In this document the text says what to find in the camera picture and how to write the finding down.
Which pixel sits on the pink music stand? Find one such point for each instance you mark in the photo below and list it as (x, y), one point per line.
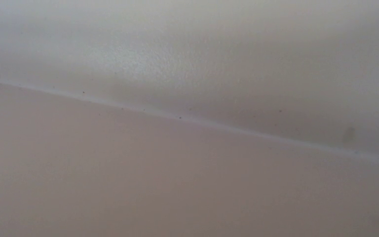
(70, 168)

